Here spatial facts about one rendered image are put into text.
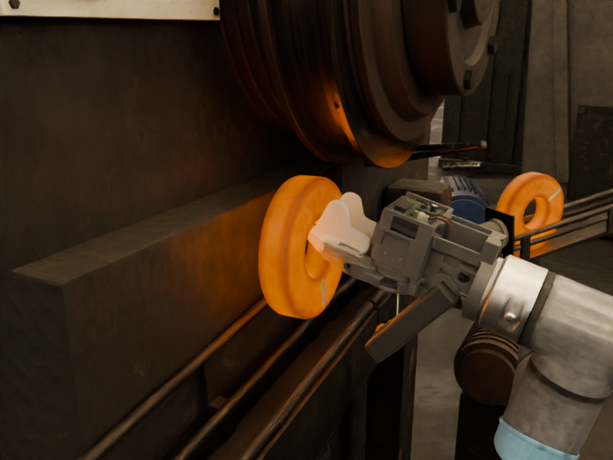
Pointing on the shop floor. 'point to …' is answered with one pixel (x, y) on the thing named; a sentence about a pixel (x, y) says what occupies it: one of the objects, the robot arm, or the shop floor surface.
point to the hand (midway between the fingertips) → (306, 230)
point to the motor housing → (483, 391)
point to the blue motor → (467, 199)
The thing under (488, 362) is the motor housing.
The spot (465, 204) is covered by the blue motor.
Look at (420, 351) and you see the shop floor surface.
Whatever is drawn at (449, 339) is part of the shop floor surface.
